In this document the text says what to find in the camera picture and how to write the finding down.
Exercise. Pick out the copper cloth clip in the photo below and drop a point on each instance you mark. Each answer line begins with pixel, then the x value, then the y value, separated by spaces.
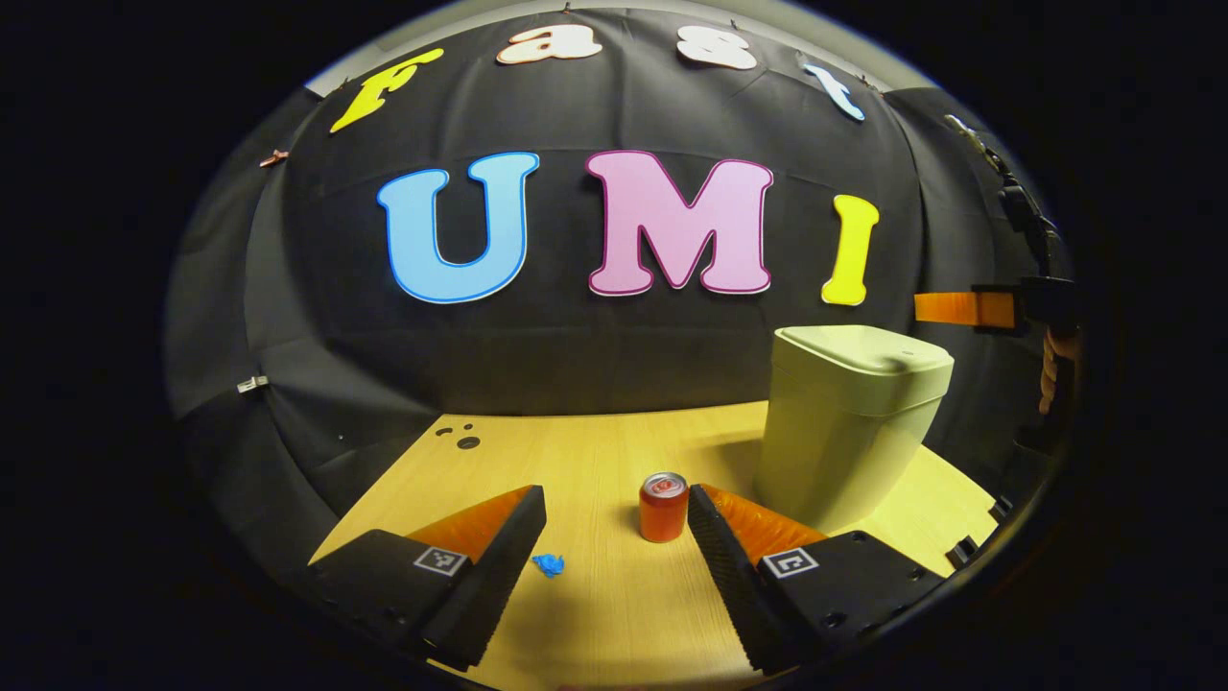
pixel 274 158

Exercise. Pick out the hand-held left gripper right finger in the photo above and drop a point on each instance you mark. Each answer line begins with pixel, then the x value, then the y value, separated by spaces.
pixel 729 576

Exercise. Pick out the wooden desktop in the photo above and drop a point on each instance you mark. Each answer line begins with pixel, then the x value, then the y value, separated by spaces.
pixel 614 595

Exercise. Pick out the orange pop can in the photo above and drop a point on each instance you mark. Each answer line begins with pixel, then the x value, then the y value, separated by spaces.
pixel 663 516

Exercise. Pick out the silver cloth clip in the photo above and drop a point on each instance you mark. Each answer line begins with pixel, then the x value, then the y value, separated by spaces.
pixel 252 384

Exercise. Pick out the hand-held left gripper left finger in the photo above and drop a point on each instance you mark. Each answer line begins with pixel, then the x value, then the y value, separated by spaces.
pixel 499 576

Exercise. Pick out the blue paper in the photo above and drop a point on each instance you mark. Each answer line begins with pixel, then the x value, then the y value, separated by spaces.
pixel 549 565

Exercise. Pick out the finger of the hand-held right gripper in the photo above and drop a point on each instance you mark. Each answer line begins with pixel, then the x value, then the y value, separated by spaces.
pixel 959 308

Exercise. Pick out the pale green desktop garbage bin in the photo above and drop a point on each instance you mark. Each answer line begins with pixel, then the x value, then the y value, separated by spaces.
pixel 844 432

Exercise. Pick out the black backdrop cloth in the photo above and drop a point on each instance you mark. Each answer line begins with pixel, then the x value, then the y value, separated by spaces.
pixel 576 355

